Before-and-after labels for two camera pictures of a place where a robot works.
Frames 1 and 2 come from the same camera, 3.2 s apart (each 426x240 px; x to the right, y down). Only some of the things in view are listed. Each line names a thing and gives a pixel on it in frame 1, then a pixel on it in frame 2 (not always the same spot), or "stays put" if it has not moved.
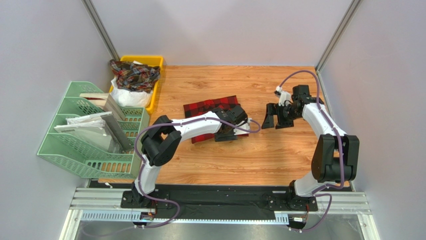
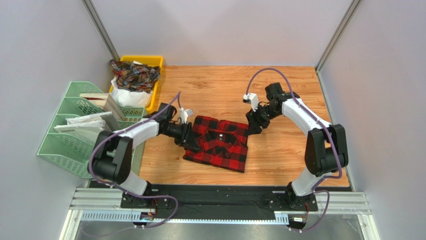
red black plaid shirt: x=204 y=107 -> x=221 y=143
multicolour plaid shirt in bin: x=135 y=76 stays put
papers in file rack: x=100 y=129 stays put
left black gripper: x=222 y=137 -> x=187 y=138
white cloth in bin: x=124 y=97 stays put
